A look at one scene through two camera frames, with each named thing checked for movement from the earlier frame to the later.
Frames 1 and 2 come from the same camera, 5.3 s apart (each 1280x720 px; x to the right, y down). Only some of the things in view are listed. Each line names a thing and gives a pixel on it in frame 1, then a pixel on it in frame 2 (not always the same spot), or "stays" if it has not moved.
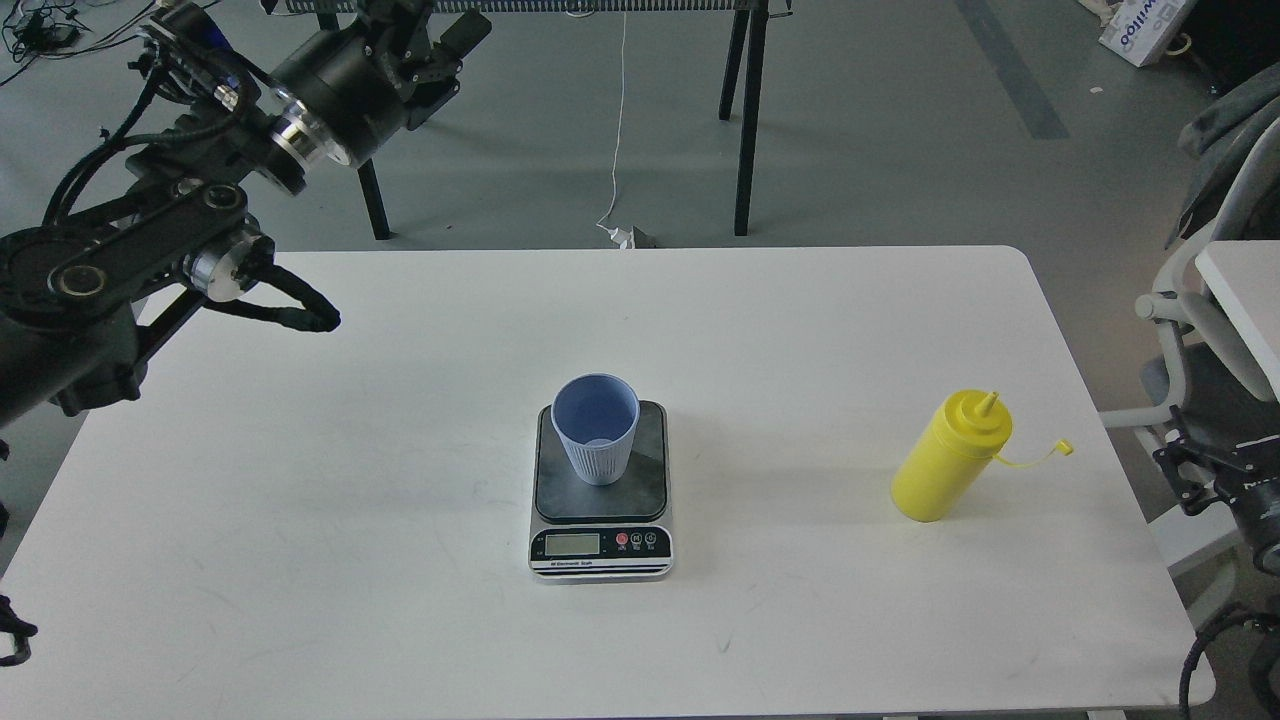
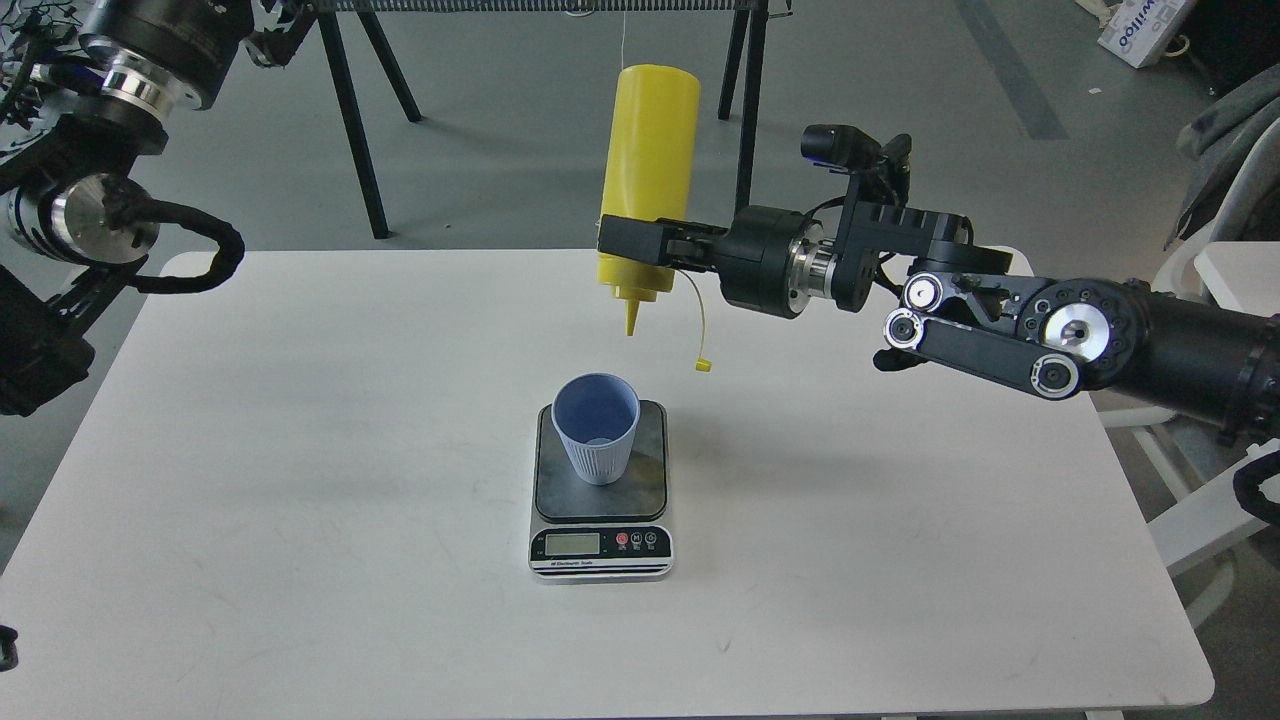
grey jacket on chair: [1209, 141] stays
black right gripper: [1195, 475] → [768, 257]
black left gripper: [344, 96] → [181, 49]
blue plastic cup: [595, 414] stays
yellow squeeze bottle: [965, 431] → [650, 170]
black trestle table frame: [746, 53] stays
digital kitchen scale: [617, 532] stays
